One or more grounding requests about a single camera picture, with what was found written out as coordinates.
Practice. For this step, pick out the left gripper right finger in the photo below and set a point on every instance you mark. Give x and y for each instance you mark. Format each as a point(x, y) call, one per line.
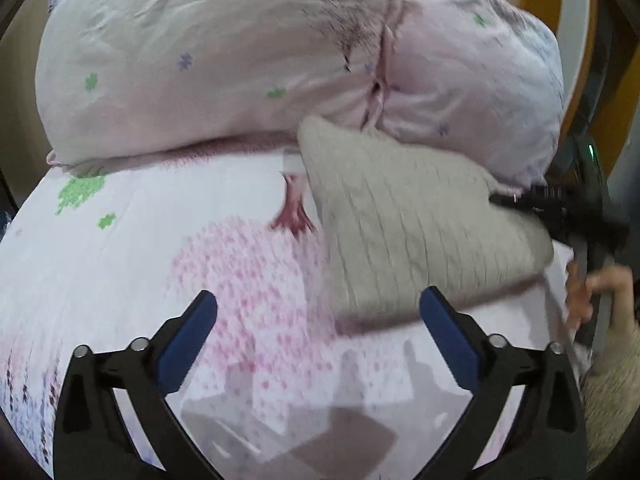
point(547, 439)

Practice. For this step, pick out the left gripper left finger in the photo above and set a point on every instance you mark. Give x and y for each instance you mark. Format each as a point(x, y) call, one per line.
point(91, 440)

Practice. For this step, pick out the beige cable-knit sweater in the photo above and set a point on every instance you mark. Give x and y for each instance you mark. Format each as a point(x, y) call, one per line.
point(398, 218)

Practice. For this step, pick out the right forearm, beige fleece sleeve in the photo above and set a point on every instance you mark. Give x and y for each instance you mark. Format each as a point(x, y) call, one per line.
point(611, 393)

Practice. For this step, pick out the person's right hand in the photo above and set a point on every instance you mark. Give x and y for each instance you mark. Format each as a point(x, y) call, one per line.
point(616, 281)

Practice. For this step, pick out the pink floral pillow, right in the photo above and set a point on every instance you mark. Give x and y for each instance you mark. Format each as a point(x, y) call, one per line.
point(478, 77)

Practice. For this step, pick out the pink floral pillow, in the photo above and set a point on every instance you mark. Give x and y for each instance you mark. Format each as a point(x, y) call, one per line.
point(119, 78)
point(478, 77)

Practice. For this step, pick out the pink floral bed sheet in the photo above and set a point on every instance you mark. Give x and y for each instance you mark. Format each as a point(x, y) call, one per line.
point(105, 253)

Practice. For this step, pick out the pink floral pillow, left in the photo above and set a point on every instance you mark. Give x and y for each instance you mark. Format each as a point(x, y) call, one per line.
point(119, 78)

